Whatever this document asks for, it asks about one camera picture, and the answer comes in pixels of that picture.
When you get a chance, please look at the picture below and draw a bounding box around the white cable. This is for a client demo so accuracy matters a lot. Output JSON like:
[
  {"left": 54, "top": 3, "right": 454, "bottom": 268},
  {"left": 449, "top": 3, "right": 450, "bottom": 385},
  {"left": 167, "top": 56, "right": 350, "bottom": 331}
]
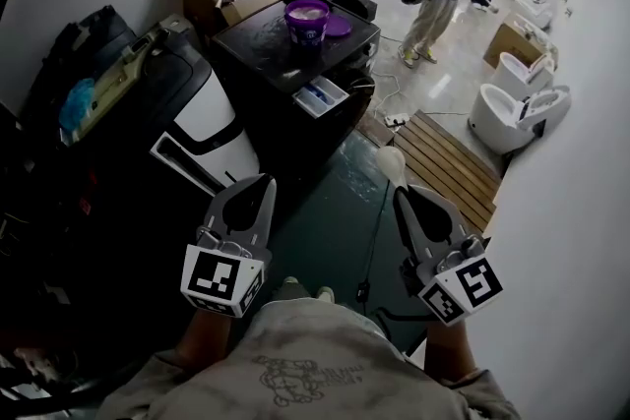
[{"left": 368, "top": 33, "right": 472, "bottom": 120}]

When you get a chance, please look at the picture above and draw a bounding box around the black bag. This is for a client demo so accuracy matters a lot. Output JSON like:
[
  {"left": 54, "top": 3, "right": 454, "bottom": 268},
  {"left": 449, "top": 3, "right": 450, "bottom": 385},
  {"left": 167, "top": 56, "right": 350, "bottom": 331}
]
[{"left": 27, "top": 4, "right": 140, "bottom": 114}]

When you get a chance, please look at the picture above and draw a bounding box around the white and black appliance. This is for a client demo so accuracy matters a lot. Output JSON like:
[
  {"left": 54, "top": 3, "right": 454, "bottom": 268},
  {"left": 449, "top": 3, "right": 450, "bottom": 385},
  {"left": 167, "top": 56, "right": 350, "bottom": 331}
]
[{"left": 149, "top": 22, "right": 262, "bottom": 199}]

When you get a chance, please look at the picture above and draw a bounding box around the purple plastic tub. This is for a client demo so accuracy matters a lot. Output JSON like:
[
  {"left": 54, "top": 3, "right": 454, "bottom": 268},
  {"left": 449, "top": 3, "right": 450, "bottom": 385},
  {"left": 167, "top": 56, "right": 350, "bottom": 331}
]
[{"left": 283, "top": 0, "right": 331, "bottom": 49}]

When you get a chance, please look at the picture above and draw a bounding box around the person's left forearm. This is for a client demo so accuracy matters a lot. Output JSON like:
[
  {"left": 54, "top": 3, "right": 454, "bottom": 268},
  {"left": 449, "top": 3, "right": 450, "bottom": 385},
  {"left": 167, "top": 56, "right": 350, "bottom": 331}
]
[{"left": 174, "top": 307, "right": 235, "bottom": 376}]

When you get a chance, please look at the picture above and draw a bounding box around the brown cardboard box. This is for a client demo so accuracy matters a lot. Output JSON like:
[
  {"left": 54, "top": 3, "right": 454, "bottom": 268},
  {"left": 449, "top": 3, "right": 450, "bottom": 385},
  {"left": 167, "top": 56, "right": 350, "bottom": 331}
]
[{"left": 482, "top": 22, "right": 548, "bottom": 71}]

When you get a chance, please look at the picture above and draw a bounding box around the white toilet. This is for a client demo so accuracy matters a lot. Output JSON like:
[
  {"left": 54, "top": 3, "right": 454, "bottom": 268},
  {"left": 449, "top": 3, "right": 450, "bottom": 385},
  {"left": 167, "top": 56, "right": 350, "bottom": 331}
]
[
  {"left": 513, "top": 0, "right": 555, "bottom": 30},
  {"left": 493, "top": 51, "right": 557, "bottom": 100},
  {"left": 467, "top": 83, "right": 573, "bottom": 156}
]

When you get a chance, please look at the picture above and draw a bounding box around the wooden slatted mat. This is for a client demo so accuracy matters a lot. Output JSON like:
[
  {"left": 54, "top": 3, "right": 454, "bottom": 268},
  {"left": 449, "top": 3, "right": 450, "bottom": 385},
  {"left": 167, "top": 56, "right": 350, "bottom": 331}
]
[{"left": 392, "top": 109, "right": 502, "bottom": 233}]

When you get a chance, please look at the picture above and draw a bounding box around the black cable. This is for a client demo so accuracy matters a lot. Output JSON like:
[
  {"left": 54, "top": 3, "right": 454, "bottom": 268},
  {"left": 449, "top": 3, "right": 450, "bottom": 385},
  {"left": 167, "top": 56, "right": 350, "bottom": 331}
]
[{"left": 355, "top": 180, "right": 395, "bottom": 314}]

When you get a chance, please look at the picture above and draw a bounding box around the purple round lid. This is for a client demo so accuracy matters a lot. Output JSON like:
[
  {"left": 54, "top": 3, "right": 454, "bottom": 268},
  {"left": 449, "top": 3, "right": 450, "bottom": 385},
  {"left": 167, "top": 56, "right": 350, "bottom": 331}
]
[{"left": 325, "top": 13, "right": 353, "bottom": 38}]

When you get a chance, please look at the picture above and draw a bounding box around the white washing machine detergent drawer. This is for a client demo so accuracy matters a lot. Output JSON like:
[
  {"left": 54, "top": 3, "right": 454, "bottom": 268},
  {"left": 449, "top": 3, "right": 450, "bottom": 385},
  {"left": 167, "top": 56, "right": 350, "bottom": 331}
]
[{"left": 291, "top": 75, "right": 351, "bottom": 118}]

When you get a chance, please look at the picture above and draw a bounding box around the white plastic scoop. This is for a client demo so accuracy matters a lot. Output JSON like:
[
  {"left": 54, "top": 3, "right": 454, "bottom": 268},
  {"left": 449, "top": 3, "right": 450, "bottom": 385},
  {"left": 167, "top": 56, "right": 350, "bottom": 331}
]
[{"left": 376, "top": 146, "right": 410, "bottom": 191}]

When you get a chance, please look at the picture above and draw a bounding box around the person's right forearm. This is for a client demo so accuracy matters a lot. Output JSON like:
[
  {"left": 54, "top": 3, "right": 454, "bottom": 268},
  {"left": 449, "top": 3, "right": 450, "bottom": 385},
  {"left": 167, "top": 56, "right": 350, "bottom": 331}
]
[{"left": 423, "top": 317, "right": 478, "bottom": 383}]

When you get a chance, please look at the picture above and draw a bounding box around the blue plastic bag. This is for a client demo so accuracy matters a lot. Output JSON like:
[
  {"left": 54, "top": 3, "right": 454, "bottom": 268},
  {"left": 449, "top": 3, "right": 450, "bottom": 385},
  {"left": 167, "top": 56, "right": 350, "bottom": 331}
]
[{"left": 58, "top": 78, "right": 97, "bottom": 135}]

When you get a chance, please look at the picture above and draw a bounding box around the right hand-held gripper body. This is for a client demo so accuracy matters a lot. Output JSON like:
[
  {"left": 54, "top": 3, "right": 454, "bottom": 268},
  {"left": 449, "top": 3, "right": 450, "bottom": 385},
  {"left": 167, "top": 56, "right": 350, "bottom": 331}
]
[{"left": 401, "top": 234, "right": 504, "bottom": 326}]

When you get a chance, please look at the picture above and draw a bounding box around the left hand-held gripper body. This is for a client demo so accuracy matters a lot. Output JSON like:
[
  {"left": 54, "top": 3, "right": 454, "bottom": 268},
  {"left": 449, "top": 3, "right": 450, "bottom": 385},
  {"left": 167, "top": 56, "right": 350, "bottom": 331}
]
[{"left": 180, "top": 226, "right": 273, "bottom": 319}]

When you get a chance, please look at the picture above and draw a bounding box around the white detergent powder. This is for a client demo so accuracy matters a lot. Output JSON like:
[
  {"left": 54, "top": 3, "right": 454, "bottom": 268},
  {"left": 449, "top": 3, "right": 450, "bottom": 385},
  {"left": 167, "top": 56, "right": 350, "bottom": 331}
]
[{"left": 288, "top": 5, "right": 326, "bottom": 22}]

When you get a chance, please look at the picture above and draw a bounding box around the person's grey printed shirt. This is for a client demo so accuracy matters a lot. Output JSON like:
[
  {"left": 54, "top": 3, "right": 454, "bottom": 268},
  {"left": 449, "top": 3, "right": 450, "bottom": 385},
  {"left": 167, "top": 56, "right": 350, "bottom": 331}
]
[{"left": 97, "top": 299, "right": 523, "bottom": 420}]

